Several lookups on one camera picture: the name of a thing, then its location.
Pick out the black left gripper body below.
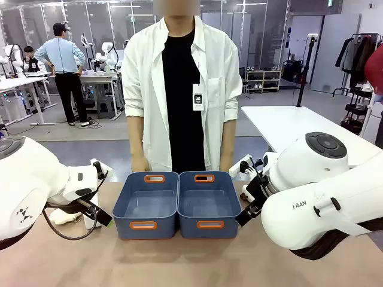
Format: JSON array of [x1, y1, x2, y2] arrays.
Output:
[[71, 197, 97, 215]]

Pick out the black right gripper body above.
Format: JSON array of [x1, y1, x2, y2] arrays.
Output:
[[247, 176, 272, 207]]

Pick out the plain white plush toy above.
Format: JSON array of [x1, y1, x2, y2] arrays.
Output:
[[49, 209, 83, 225]]

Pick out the person's right forearm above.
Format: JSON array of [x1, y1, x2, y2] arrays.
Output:
[[126, 115, 147, 161]]

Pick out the person's left forearm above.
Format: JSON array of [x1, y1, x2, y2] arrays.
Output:
[[220, 119, 237, 160]]

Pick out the person's left hand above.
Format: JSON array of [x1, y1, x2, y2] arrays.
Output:
[[220, 155, 236, 172]]

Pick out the person's right hand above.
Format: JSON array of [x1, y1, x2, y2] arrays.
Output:
[[130, 155, 150, 173]]

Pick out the large white table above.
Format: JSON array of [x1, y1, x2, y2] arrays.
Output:
[[241, 105, 383, 168]]

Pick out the grey stool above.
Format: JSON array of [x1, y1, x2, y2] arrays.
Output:
[[97, 95, 117, 120]]

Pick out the white ID badge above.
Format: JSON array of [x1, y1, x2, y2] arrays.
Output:
[[192, 83, 205, 112]]

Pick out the wooden shoe shelf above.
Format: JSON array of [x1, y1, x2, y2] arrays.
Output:
[[245, 69, 282, 93]]

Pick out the black office chair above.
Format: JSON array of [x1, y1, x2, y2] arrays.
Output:
[[238, 66, 253, 99]]

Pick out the black tripod stand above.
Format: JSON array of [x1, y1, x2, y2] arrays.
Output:
[[296, 33, 318, 108]]

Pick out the white background desk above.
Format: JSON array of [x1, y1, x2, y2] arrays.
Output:
[[49, 71, 123, 121], [0, 76, 57, 126]]

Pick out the black trolley cart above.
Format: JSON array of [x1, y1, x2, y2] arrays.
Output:
[[340, 86, 375, 136]]

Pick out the person in white shirt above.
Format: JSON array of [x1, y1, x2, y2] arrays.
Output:
[[121, 13, 243, 174]]

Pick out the man in light blue shirt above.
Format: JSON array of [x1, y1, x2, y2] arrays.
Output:
[[34, 22, 91, 127]]

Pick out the seated person in black jacket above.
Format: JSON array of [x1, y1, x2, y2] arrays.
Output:
[[23, 45, 48, 74]]

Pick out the clothes rack with coats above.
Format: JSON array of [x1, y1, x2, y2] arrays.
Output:
[[333, 32, 383, 97]]

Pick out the red garment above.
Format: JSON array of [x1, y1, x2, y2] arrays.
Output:
[[364, 44, 383, 96]]

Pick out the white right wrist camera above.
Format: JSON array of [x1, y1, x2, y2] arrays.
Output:
[[229, 154, 264, 178]]

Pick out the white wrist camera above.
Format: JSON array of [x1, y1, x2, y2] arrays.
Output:
[[89, 158, 114, 182], [229, 154, 264, 178]]

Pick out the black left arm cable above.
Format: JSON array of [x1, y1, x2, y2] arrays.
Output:
[[41, 205, 100, 241]]

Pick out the blue basket orange handles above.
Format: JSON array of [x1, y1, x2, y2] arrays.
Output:
[[177, 170, 242, 240], [112, 171, 180, 241]]

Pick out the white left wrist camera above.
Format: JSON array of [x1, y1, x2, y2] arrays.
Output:
[[89, 158, 114, 182]]

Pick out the black right arm cable sleeve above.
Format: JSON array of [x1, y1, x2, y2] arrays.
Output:
[[289, 217, 383, 261]]

